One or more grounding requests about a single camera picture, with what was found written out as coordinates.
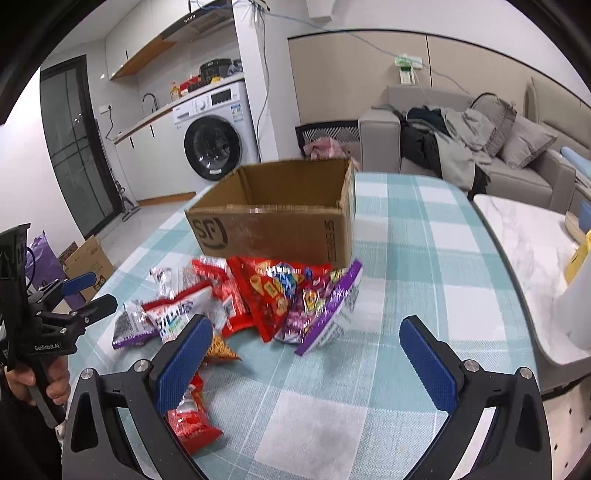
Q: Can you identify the purple snack bag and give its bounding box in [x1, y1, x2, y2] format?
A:
[274, 260, 364, 357]

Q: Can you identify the grey coat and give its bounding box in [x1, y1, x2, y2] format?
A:
[434, 106, 497, 195]

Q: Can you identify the small red snack packet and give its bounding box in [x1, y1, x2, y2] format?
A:
[165, 374, 225, 456]

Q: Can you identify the dark jacket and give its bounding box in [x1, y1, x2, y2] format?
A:
[399, 106, 462, 178]

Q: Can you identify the person's left forearm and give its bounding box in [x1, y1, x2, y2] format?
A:
[0, 388, 63, 480]

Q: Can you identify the white kitchen counter cabinet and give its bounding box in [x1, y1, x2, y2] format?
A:
[113, 104, 197, 204]

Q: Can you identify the dark glass door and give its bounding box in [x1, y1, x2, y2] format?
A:
[39, 54, 124, 241]

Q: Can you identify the teal checked tablecloth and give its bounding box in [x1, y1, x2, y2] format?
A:
[60, 173, 539, 480]

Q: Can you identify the light blue cushion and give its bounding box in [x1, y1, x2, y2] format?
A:
[561, 145, 591, 178]

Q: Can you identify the small purple snack packet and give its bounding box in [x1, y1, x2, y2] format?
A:
[112, 299, 160, 350]

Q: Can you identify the yellow packet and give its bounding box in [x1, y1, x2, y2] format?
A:
[563, 231, 591, 284]

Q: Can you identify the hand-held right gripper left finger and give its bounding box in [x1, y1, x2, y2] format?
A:
[61, 314, 215, 480]

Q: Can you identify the large red snack bag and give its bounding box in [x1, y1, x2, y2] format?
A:
[228, 256, 333, 343]

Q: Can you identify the person's left hand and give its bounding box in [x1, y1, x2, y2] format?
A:
[6, 355, 71, 407]

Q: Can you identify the white green power strip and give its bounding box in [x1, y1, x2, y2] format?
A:
[394, 54, 423, 86]

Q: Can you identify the white red noodle snack bag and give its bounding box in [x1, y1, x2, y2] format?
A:
[142, 282, 242, 363]

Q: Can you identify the floor mop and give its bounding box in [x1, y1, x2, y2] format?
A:
[115, 180, 141, 220]

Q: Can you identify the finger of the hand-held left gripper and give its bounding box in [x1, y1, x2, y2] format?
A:
[44, 294, 119, 330]
[28, 271, 97, 313]

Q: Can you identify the black rice cooker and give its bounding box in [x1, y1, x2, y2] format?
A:
[199, 58, 232, 83]

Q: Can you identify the white washing machine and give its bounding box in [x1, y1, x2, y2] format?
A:
[172, 80, 259, 182]

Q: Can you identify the printed cardboard box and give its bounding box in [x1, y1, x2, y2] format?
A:
[58, 235, 115, 310]

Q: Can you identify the blue cable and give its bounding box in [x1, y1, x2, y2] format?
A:
[256, 7, 472, 101]

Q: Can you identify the grey sofa pillow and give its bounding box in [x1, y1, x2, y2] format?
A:
[499, 113, 559, 169]
[471, 95, 518, 158]

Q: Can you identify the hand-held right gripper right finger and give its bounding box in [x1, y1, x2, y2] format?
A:
[398, 315, 553, 480]

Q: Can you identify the range hood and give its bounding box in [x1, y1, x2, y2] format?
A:
[159, 0, 236, 44]

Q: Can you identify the white wall cabinet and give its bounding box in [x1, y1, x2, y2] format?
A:
[105, 25, 178, 81]

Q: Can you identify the beige sofa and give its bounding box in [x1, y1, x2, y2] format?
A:
[358, 76, 591, 213]

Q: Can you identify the purple plastic bag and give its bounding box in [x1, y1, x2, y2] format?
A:
[25, 231, 68, 296]

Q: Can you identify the white marble table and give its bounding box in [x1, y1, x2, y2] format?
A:
[472, 194, 591, 365]

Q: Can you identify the black patterned basket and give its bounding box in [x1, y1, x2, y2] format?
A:
[295, 120, 361, 160]

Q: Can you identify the silver snack packet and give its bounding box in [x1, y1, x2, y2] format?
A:
[150, 264, 197, 301]

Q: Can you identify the pink plastic bag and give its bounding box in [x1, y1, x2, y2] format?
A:
[302, 138, 352, 160]

